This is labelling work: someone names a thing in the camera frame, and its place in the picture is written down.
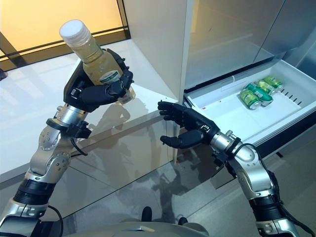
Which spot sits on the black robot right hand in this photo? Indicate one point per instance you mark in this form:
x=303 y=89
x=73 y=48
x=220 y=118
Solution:
x=190 y=121

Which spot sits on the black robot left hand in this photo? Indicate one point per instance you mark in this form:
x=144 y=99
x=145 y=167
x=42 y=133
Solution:
x=93 y=95

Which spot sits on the yellow drink bottle white cap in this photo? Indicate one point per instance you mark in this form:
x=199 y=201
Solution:
x=89 y=54

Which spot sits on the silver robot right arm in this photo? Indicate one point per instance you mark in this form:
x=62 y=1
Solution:
x=254 y=172

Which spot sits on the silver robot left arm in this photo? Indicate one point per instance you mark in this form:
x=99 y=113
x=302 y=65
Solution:
x=49 y=158

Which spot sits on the white open fridge drawer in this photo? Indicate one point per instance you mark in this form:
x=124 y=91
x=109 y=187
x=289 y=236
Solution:
x=234 y=121

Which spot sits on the green drink can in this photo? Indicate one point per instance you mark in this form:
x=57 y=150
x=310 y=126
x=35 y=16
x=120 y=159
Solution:
x=266 y=87
x=272 y=82
x=249 y=97

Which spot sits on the teal label drink can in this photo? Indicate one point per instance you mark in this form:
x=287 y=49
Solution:
x=259 y=91

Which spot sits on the tall white cabinet panel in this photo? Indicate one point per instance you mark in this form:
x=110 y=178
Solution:
x=158 y=37

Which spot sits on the black framed lit window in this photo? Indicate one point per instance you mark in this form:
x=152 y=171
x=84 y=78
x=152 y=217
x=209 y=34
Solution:
x=37 y=22

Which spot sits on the robot left leg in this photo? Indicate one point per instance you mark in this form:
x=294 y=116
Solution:
x=147 y=213

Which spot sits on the grey robot torso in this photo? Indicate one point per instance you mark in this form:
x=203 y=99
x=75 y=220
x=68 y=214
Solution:
x=138 y=230

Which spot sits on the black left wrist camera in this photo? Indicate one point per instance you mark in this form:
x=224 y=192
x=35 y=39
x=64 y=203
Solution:
x=80 y=129

